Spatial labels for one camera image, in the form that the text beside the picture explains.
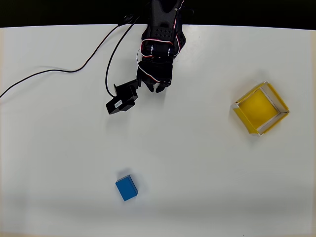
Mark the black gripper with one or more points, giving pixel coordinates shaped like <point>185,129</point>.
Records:
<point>153,79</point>

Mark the blue cube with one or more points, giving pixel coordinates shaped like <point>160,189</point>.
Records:
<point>126,188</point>

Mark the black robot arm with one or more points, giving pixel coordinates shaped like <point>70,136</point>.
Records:
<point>160,27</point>

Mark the yellow cardboard box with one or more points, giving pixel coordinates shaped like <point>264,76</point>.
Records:
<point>258,108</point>

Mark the black webcam with bracket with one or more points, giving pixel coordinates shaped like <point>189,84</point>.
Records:
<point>123,98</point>

